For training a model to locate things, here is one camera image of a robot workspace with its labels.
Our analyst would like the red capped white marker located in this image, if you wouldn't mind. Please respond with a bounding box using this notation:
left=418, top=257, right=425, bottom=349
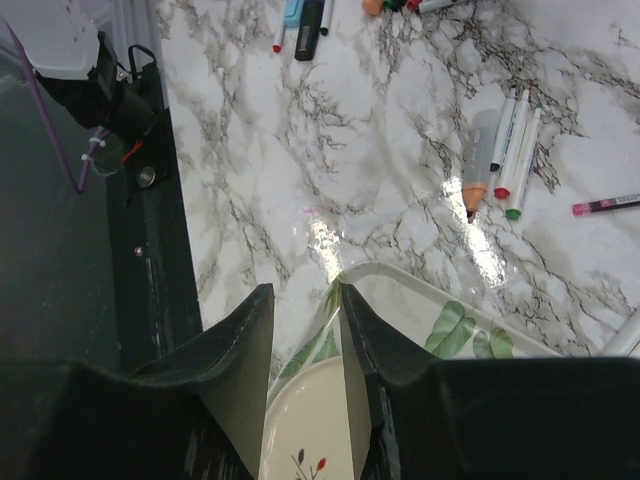
left=494, top=85, right=531, bottom=200

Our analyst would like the white pen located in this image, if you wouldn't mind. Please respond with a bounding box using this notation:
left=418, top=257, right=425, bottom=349
left=320, top=0, right=335, bottom=36

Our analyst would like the floral rectangular tray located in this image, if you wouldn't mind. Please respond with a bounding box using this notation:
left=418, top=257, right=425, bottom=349
left=269, top=262, right=556, bottom=399

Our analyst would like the pink and cream plate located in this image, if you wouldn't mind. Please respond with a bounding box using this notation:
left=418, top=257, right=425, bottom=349
left=258, top=356, right=356, bottom=480

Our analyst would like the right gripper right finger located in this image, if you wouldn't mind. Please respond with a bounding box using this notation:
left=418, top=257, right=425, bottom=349
left=339, top=284, right=639, bottom=479

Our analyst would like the maroon gel pen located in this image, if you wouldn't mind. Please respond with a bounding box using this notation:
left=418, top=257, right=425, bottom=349
left=572, top=194, right=640, bottom=217

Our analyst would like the black capped white marker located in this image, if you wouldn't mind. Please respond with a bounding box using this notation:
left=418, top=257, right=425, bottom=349
left=490, top=88, right=517, bottom=172

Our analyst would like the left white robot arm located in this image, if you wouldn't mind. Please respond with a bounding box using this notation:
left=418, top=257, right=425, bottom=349
left=1, top=1, right=156, bottom=139

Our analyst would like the green white marker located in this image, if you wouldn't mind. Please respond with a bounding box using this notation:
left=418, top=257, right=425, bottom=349
left=505, top=103, right=542, bottom=221

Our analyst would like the pink capped white marker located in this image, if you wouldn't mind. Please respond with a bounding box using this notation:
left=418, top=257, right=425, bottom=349
left=601, top=310, right=640, bottom=358

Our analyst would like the orange highlighter clear cap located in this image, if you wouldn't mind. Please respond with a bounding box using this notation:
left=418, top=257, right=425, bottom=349
left=462, top=109, right=500, bottom=223

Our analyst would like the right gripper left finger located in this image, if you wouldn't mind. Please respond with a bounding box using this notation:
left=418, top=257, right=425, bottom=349
left=1, top=284, right=274, bottom=479

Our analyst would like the red thin marker left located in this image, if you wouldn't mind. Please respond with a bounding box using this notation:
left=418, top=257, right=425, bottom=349
left=272, top=20, right=286, bottom=53

